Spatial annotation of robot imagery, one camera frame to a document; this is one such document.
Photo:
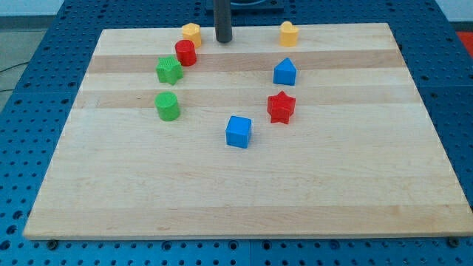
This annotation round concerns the wooden board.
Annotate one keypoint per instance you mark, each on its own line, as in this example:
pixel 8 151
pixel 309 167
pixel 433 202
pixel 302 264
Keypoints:
pixel 360 157

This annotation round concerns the yellow heart block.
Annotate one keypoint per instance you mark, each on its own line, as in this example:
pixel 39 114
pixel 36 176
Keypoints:
pixel 289 34

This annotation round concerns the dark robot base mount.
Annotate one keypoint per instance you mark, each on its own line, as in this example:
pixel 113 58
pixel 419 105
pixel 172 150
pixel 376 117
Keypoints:
pixel 256 6

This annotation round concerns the blue triangle block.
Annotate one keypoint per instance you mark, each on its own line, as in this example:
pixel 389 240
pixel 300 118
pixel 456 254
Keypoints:
pixel 285 73

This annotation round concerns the red cylinder block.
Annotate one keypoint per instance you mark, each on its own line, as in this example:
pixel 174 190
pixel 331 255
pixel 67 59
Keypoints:
pixel 185 52

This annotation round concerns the green cylinder block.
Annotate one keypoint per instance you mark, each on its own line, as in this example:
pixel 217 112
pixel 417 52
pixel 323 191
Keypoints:
pixel 167 106

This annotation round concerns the blue cube block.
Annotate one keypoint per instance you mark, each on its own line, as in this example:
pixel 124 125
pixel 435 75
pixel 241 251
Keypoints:
pixel 238 132

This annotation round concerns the yellow hexagon block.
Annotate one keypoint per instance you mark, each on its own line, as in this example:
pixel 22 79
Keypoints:
pixel 191 32

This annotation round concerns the red star block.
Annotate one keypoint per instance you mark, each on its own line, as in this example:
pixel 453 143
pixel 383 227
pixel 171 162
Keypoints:
pixel 280 107

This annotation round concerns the green star block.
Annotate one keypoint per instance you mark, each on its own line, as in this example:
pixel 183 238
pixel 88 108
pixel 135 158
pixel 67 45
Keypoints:
pixel 169 70

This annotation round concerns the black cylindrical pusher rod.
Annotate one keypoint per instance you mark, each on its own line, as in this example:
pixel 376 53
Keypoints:
pixel 222 21

